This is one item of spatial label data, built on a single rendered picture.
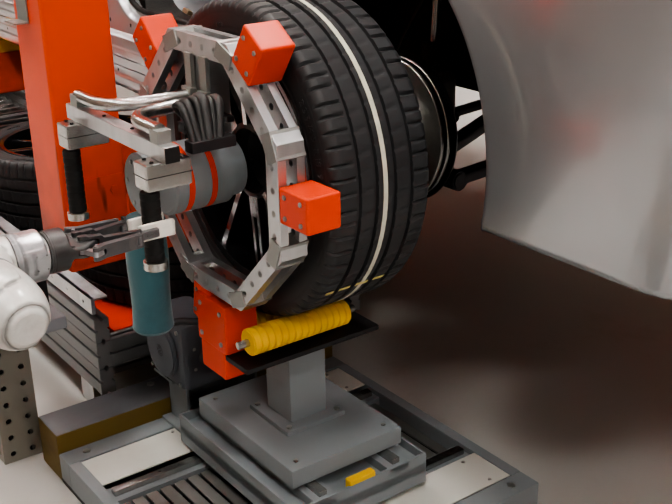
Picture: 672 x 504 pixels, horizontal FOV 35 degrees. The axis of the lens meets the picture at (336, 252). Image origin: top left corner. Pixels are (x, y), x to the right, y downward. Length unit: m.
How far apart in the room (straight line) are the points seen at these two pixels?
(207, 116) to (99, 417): 1.07
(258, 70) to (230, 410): 0.92
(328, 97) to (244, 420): 0.87
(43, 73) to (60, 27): 0.11
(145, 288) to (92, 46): 0.57
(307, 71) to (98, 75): 0.68
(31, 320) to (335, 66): 0.74
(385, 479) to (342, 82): 0.91
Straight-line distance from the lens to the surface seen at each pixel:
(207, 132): 1.87
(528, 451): 2.78
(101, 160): 2.51
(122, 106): 2.06
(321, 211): 1.86
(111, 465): 2.63
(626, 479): 2.72
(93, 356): 2.82
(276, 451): 2.34
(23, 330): 1.59
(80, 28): 2.44
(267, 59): 1.90
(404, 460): 2.41
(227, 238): 2.34
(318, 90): 1.92
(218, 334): 2.23
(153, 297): 2.26
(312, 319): 2.22
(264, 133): 1.90
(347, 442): 2.36
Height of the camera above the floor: 1.48
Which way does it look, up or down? 22 degrees down
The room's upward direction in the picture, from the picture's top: 1 degrees counter-clockwise
